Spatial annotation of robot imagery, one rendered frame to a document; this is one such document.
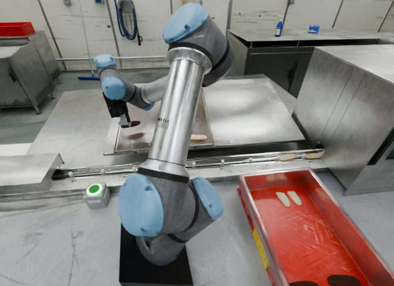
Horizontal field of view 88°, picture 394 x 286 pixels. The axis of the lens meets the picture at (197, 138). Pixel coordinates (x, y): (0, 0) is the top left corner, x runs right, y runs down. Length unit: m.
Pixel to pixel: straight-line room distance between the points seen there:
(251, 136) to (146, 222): 0.84
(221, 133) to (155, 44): 3.59
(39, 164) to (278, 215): 1.03
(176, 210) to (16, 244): 0.71
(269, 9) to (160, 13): 2.07
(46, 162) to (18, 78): 2.46
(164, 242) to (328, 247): 0.59
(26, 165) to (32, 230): 0.29
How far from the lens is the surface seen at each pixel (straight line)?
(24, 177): 1.10
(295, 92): 3.07
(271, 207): 0.93
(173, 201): 0.42
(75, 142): 1.35
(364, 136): 0.99
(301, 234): 0.91
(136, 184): 0.42
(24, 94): 3.58
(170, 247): 0.60
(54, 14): 4.84
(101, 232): 0.90
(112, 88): 0.79
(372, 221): 1.10
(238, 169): 0.98
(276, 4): 4.84
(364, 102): 0.99
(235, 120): 1.20
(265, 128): 1.20
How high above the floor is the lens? 1.56
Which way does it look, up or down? 38 degrees down
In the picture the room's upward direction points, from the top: straight up
